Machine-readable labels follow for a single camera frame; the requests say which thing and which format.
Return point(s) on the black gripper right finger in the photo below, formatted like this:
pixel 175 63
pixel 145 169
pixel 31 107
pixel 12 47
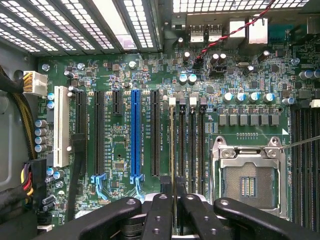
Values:
pixel 250 220

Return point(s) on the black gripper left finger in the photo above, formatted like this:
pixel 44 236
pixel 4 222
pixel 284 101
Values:
pixel 105 220

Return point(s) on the black latch RAM slot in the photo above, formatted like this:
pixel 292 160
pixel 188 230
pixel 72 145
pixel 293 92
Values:
pixel 182 140
pixel 202 140

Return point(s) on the metal CPU socket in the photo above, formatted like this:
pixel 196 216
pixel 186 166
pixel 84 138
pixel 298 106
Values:
pixel 250 185

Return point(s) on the green motherboard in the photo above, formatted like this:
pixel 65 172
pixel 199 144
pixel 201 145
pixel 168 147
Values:
pixel 120 140

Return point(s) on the long black expansion slot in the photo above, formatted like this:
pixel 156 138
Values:
pixel 155 130
pixel 99 130
pixel 81 112

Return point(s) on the thin metal locking lever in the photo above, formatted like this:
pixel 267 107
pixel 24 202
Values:
pixel 300 142

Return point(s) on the blue expansion slot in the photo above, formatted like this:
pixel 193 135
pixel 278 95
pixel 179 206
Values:
pixel 135 130

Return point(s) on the white expansion slot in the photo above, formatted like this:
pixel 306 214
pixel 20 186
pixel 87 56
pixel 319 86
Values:
pixel 61 125

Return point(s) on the short black expansion slot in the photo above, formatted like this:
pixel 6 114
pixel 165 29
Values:
pixel 117 102

